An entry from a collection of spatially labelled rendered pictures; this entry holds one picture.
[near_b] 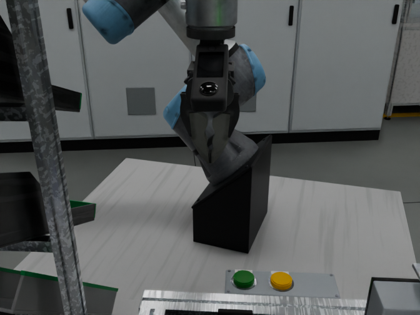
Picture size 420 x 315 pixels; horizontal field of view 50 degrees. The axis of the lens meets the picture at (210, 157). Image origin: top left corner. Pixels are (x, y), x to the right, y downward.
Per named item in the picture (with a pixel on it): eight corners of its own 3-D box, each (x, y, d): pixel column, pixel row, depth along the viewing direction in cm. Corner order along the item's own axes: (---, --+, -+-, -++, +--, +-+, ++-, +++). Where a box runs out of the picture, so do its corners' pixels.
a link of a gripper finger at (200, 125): (212, 150, 77) (212, 99, 73) (209, 165, 72) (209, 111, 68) (194, 150, 77) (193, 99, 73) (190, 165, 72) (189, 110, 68)
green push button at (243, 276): (233, 277, 87) (233, 269, 86) (254, 277, 86) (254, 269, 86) (232, 291, 83) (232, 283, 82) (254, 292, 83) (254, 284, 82)
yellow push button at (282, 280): (269, 279, 86) (270, 270, 85) (290, 279, 86) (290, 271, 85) (270, 293, 83) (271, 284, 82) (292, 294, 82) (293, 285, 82)
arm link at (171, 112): (190, 150, 117) (155, 110, 116) (229, 117, 117) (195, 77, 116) (192, 153, 105) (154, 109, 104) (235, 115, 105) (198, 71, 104)
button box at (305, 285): (225, 292, 90) (225, 267, 88) (330, 296, 89) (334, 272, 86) (224, 318, 84) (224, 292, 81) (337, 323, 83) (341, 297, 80)
